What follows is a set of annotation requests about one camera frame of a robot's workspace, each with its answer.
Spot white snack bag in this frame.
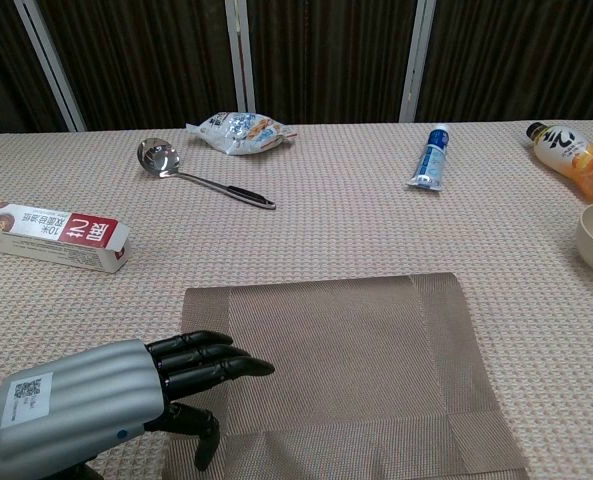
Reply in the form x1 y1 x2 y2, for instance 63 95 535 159
184 110 298 157

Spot orange drink bottle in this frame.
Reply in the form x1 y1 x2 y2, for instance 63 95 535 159
525 121 593 204

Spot dark pleated curtain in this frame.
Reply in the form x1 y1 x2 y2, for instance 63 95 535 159
0 0 593 141

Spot blue white toothpaste tube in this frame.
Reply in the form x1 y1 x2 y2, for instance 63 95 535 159
405 123 451 192

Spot beige woven tablecloth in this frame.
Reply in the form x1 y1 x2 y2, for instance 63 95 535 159
0 118 593 480

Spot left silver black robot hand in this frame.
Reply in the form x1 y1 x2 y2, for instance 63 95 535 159
0 329 276 480

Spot brown woven placemat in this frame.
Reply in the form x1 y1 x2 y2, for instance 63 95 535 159
161 271 531 480

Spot white red baking paper box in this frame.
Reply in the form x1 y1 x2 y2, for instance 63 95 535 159
0 197 131 274

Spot grey metal partition post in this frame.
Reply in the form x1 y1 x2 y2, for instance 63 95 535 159
398 0 437 124
14 0 88 133
224 0 257 125

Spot steel ladle black handle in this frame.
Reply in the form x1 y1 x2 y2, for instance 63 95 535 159
136 137 277 210

